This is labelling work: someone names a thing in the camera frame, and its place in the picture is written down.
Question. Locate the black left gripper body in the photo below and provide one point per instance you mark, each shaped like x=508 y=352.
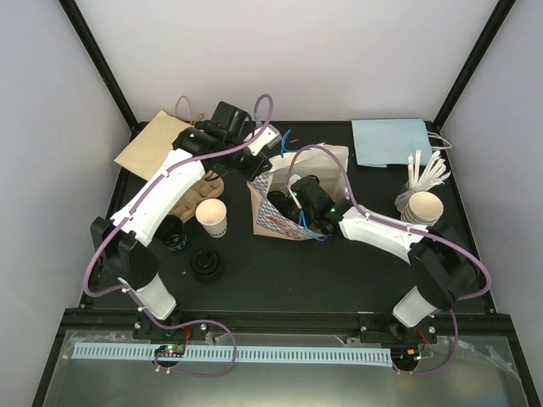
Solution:
x=250 y=172

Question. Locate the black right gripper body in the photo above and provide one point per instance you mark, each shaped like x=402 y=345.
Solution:
x=310 y=217

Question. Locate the blue checkered paper bag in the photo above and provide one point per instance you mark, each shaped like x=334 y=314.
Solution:
x=317 y=170

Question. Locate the black plastic cup lid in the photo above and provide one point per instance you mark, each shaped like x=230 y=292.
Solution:
x=278 y=199

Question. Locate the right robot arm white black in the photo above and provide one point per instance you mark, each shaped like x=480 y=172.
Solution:
x=441 y=274

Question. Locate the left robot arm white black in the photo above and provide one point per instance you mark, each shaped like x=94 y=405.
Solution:
x=121 y=260

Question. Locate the white paper coffee cup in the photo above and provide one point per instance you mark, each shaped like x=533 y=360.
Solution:
x=212 y=216

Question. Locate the brown cardboard cup carrier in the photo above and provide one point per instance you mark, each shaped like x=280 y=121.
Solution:
x=210 y=186

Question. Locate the light blue paper bag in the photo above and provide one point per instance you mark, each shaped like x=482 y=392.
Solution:
x=381 y=142

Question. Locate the stack of paper cups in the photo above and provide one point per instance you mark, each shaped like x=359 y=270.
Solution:
x=422 y=208

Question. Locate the brown kraft paper bag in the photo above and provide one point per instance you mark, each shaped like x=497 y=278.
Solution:
x=144 y=155

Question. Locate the stack of black lids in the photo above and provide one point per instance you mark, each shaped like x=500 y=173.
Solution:
x=207 y=266

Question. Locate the small electronics board right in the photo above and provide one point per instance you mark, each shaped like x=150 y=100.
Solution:
x=411 y=355

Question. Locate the small electronics board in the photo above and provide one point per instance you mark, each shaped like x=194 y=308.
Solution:
x=411 y=355
x=169 y=351

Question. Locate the small electronics board left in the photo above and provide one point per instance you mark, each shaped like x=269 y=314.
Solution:
x=169 y=351

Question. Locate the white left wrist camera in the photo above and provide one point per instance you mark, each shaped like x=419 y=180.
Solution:
x=269 y=137

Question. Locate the left black frame post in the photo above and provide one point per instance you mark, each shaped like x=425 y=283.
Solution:
x=89 y=42

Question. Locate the black frame post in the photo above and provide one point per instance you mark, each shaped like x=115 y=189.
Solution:
x=89 y=42
x=490 y=30

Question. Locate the light blue slotted cable duct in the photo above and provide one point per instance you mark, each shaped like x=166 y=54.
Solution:
x=241 y=354

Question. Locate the right black frame post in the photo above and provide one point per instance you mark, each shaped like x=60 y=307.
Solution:
x=490 y=30

